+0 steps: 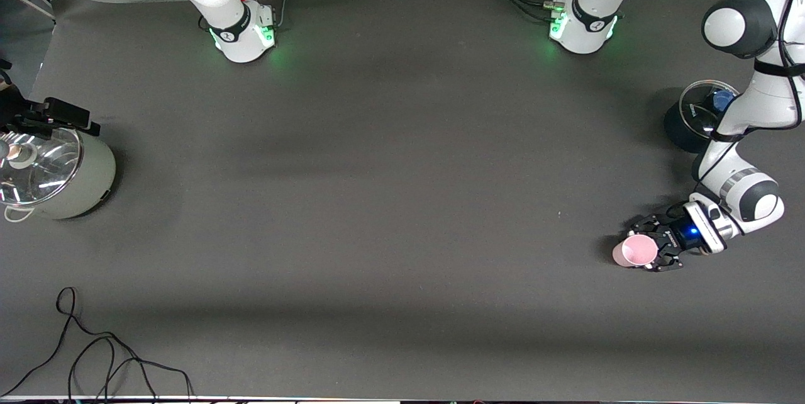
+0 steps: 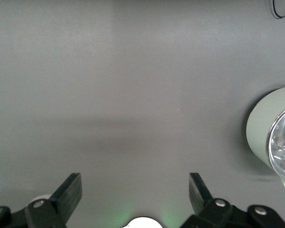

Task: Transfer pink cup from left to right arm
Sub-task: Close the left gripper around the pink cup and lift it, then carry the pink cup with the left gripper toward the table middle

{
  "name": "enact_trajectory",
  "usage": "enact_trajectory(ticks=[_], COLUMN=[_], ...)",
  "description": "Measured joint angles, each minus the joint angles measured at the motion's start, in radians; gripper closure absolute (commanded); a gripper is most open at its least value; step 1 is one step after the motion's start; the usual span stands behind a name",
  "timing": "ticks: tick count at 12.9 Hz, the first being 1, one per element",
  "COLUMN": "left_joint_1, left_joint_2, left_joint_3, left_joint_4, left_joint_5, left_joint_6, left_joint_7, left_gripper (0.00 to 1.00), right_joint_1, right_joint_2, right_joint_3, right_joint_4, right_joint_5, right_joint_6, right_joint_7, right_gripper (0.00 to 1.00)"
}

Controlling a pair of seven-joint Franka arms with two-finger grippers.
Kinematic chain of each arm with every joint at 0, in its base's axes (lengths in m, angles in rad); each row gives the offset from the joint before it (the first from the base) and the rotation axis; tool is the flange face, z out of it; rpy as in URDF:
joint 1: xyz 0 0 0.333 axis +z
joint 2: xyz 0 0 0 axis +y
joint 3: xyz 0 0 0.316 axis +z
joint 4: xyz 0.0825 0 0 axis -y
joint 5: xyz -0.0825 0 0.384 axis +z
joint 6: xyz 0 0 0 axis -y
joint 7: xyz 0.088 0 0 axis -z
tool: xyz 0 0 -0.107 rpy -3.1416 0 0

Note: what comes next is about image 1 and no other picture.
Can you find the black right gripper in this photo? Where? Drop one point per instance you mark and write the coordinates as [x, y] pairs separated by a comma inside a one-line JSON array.
[[39, 119]]

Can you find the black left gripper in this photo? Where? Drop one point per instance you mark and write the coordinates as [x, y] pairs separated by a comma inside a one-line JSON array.
[[677, 236]]

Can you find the pink plastic cup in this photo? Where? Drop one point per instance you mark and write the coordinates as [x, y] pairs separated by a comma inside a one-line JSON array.
[[635, 252]]

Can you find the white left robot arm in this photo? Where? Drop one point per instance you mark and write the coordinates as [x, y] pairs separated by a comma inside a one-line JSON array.
[[742, 20]]

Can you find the glass lid with beige knob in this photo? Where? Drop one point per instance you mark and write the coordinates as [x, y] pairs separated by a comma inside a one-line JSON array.
[[44, 171]]

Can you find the pale green cooking pot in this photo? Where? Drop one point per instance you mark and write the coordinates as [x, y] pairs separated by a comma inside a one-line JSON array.
[[94, 177]]

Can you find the glass lid with blue knob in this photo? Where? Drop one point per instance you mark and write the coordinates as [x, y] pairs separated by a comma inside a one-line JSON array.
[[701, 105]]

